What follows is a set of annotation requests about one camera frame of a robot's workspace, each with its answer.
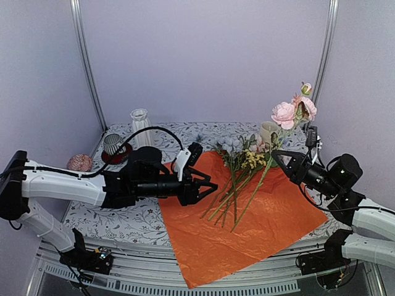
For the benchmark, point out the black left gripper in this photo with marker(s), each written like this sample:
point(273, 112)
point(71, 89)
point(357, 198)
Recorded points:
point(191, 190)

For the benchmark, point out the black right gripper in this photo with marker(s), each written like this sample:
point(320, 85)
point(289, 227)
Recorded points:
point(292, 171)

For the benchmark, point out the blue hydrangea flower stem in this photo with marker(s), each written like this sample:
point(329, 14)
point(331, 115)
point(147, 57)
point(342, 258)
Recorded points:
point(236, 144)

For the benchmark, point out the pink rose flower stem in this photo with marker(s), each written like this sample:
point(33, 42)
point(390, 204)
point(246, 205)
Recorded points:
point(288, 116)

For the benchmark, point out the orange tissue paper sheet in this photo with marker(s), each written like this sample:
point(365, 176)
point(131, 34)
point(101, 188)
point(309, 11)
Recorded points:
point(276, 216)

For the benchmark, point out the white ribbed ceramic vase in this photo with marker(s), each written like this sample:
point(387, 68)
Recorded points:
point(140, 120)

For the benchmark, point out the yellow small flower sprig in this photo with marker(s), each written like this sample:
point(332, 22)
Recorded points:
point(243, 166)

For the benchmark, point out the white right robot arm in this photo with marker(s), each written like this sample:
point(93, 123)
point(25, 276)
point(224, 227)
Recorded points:
point(368, 228)

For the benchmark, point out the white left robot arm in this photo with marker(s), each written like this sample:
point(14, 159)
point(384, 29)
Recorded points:
point(24, 182)

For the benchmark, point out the white rose flower stem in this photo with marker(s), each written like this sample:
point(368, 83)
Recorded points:
point(257, 144)

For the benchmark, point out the cream ceramic mug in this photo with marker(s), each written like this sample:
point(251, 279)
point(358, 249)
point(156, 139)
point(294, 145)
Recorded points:
point(267, 131)

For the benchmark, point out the floral patterned tablecloth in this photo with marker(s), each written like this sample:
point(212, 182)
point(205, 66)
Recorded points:
point(143, 223)

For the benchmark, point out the dark red saucer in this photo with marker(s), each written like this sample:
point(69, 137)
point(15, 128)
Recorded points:
point(117, 159)

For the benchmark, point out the striped black white cup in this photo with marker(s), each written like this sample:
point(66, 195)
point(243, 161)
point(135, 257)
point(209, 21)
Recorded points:
point(112, 144)

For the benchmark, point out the pink patterned ball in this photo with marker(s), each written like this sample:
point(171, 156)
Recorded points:
point(80, 162)

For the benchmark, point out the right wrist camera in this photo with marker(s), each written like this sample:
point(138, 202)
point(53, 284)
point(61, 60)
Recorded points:
point(313, 143)

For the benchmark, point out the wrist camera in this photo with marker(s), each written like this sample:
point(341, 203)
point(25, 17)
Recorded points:
point(313, 143)
point(187, 157)

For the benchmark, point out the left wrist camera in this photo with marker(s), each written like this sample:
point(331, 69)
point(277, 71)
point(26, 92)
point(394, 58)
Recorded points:
point(187, 157)

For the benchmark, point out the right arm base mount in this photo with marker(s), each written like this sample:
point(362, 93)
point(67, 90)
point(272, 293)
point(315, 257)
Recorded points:
point(331, 257)

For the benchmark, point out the aluminium front rail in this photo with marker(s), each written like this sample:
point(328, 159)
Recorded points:
point(138, 269)

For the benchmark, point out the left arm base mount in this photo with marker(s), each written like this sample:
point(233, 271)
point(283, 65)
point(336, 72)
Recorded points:
point(99, 260)

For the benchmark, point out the right aluminium frame post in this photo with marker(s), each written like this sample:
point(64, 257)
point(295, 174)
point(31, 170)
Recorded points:
point(326, 50)

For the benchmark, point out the aluminium frame post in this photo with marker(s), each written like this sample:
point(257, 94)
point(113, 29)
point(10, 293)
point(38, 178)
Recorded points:
point(326, 50)
point(87, 68)

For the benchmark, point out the left aluminium frame post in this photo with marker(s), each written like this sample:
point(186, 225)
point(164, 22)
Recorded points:
point(87, 68)

